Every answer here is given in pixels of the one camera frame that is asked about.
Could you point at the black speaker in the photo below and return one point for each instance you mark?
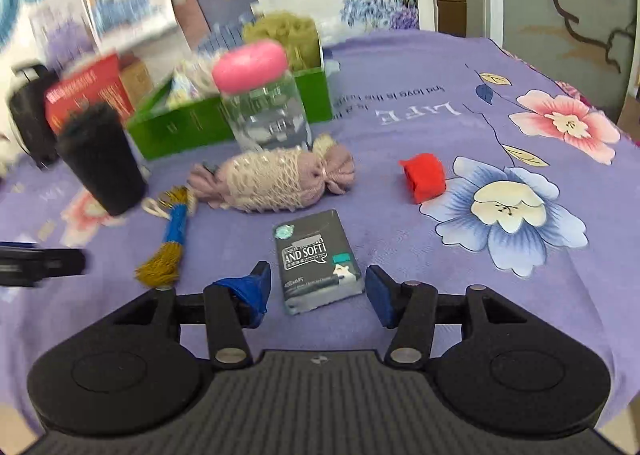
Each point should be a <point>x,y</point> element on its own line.
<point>30,115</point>

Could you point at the purple bedding sample card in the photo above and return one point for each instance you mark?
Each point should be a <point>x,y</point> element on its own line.
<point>60,35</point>

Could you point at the small brown cardboard box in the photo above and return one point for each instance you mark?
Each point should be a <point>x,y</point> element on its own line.
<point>137,82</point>

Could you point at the pink knit candy-shaped pouch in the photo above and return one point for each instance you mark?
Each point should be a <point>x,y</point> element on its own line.
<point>270,180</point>

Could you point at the dark tissue pack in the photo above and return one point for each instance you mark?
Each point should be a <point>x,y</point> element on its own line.
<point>312,260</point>

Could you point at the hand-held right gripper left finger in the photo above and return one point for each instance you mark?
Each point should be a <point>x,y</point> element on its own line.
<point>255,287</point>

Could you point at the purple floral bedsheet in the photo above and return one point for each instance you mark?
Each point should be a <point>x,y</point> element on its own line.
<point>500,295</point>

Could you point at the red printed box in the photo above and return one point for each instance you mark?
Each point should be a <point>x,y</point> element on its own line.
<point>95,85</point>

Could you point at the striped bedding sample card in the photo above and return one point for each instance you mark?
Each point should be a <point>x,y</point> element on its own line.
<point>220,0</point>

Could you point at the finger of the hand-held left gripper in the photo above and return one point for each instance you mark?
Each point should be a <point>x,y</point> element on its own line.
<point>50,263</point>

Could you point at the glass jar with pink lid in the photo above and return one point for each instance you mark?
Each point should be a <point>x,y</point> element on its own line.
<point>265,120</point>

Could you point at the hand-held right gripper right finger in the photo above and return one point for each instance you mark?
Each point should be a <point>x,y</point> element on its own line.
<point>380,292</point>

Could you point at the pale patterned cloth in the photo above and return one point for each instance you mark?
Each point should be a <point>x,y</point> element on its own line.
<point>192,80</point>

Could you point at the black cup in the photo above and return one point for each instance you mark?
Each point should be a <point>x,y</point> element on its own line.
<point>100,165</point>

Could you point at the green cardboard box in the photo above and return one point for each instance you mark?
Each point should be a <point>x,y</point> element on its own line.
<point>310,95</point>

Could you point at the olive bath pouf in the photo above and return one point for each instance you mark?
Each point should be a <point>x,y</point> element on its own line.
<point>285,35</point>

